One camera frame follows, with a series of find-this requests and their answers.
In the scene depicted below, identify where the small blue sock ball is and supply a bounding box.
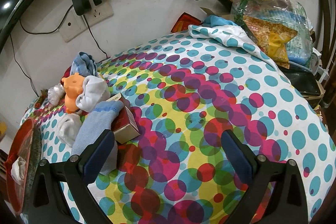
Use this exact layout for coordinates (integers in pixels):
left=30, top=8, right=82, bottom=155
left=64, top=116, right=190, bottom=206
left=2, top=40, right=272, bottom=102
left=70, top=52, right=97, bottom=77

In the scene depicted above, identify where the dark red gold box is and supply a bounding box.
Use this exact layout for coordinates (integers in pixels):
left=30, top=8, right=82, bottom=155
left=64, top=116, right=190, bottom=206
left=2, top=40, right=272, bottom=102
left=108, top=93, right=140, bottom=144

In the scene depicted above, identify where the orange plush toy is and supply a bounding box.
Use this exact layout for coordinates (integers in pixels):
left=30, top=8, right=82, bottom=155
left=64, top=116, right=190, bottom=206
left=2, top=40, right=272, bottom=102
left=61, top=72, right=85, bottom=114

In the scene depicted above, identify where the red packet by wall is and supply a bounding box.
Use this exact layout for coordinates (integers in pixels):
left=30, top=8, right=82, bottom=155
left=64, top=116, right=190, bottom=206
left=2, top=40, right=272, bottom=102
left=171, top=12, right=202, bottom=33

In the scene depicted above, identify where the brown small toy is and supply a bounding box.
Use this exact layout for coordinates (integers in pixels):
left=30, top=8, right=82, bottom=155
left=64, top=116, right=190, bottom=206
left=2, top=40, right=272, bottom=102
left=34, top=89, right=48, bottom=109

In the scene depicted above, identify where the grey white sock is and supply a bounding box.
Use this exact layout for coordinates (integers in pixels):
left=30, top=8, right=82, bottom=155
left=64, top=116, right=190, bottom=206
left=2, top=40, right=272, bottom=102
left=75, top=76, right=110, bottom=113

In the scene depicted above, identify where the white sock ball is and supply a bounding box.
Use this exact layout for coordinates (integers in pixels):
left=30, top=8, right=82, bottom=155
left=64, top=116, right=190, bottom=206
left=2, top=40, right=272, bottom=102
left=56, top=113, right=82, bottom=147

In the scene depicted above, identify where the black adapter cable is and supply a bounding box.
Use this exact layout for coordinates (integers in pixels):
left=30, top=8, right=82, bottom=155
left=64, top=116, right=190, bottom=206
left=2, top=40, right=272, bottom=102
left=8, top=0, right=116, bottom=97

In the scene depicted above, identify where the white wall socket plate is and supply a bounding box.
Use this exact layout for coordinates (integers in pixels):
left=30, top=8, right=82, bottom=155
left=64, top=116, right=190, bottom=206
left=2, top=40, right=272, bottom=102
left=59, top=0, right=114, bottom=43

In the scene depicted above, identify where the plastic bag of snacks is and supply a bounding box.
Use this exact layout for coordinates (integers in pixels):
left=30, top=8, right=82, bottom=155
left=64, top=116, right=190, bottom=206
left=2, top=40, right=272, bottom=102
left=230, top=0, right=313, bottom=71

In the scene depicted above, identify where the polka dot bedsheet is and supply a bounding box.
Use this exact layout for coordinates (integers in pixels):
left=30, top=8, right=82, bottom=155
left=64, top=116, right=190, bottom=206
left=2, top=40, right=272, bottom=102
left=20, top=24, right=336, bottom=224

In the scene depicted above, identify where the crumpled white plastic wrap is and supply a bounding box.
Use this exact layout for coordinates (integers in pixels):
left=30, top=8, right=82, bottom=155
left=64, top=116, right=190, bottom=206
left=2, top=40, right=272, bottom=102
left=47, top=83, right=65, bottom=106

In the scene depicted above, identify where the light blue sock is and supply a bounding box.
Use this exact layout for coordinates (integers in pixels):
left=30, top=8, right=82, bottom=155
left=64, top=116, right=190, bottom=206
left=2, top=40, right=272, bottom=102
left=71, top=101, right=124, bottom=155

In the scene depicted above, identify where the red round tray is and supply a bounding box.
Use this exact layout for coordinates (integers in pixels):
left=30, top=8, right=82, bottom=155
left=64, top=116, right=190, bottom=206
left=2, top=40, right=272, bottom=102
left=5, top=118, right=42, bottom=215

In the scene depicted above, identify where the black power adapter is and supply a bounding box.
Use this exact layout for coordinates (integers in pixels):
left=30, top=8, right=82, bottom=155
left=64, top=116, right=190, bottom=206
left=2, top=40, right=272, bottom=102
left=72, top=0, right=92, bottom=16

